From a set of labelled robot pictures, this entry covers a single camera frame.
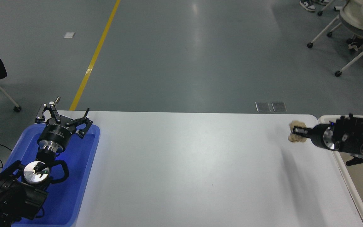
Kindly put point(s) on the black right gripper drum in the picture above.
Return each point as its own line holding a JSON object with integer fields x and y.
{"x": 317, "y": 135}

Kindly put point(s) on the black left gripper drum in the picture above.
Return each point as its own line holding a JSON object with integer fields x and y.
{"x": 54, "y": 135}

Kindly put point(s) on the tan paper ball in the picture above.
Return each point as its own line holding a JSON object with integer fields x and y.
{"x": 296, "y": 140}

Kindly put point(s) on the metal floor plate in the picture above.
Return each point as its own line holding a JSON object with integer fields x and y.
{"x": 262, "y": 107}
{"x": 279, "y": 106}

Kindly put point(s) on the blue plastic tray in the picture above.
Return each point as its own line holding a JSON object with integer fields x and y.
{"x": 74, "y": 176}

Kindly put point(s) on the grey chair with casters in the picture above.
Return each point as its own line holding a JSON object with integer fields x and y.
{"x": 3, "y": 91}

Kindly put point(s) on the large pale bin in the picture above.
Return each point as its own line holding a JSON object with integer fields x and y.
{"x": 358, "y": 189}

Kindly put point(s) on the person's foot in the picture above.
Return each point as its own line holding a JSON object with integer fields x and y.
{"x": 355, "y": 44}
{"x": 321, "y": 2}
{"x": 307, "y": 5}

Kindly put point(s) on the white wheeled chair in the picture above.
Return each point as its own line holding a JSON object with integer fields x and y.
{"x": 358, "y": 19}

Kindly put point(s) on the white chair leg with caster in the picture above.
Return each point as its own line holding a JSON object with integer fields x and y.
{"x": 328, "y": 7}

